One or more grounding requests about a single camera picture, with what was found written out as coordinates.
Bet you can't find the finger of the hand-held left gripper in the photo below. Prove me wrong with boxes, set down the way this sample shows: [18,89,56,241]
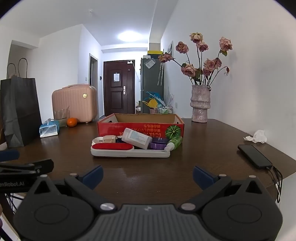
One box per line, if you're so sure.
[0,149,20,162]
[0,159,54,175]

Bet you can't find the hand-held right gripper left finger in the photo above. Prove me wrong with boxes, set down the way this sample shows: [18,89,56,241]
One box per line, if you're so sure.
[27,165,117,212]

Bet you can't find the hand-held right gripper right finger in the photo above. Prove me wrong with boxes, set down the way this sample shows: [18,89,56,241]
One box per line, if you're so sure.
[177,165,270,211]

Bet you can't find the green bottle white cap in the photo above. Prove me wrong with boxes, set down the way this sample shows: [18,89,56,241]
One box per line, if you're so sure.
[165,136,183,152]

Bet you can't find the red cardboard box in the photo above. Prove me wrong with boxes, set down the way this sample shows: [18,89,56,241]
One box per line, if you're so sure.
[97,113,185,138]

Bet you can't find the purple ridged lid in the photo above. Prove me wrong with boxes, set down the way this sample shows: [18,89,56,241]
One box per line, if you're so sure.
[148,142,169,150]

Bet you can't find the white plastic bottle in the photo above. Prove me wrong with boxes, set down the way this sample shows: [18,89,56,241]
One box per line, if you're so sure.
[121,128,152,149]

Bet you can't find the blue tissue pack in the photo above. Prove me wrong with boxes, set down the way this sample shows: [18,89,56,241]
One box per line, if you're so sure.
[39,119,60,138]

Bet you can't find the black paper bag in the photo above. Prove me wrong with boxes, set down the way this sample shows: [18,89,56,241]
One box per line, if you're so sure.
[0,58,42,148]

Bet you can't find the glass cup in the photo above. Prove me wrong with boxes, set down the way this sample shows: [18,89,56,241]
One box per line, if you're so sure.
[54,109,70,127]

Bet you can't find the black smartphone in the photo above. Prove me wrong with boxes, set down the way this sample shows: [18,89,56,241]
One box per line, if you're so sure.
[238,144,273,169]

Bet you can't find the crumpled white tissue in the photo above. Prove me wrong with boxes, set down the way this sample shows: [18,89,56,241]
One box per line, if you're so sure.
[243,130,267,144]

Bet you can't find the pink suitcase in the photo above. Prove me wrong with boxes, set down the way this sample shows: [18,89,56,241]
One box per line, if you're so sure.
[51,84,98,123]

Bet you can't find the pink speckled vase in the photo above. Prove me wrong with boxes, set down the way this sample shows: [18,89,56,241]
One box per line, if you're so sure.
[190,85,212,123]

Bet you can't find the small rack of bottles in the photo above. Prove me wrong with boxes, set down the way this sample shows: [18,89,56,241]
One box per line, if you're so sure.
[157,104,174,114]

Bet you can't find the dark brown door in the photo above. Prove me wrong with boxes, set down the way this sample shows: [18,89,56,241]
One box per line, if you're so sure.
[103,61,135,116]

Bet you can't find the blue yellow plastic items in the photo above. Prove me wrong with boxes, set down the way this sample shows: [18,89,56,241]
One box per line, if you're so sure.
[142,91,166,109]

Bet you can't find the grey side doorway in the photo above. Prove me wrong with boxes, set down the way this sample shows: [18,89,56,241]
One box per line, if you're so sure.
[89,53,99,87]

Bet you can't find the bunch of dried pink roses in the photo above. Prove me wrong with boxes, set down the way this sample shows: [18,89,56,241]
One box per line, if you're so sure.
[158,32,233,86]

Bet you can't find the grey refrigerator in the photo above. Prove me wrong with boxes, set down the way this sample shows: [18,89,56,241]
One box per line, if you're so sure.
[141,57,164,114]

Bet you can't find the ceiling light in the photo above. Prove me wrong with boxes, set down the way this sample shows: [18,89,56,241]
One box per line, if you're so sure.
[118,31,142,42]

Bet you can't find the black charging cable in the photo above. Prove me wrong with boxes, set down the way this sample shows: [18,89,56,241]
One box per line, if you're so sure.
[266,166,284,203]

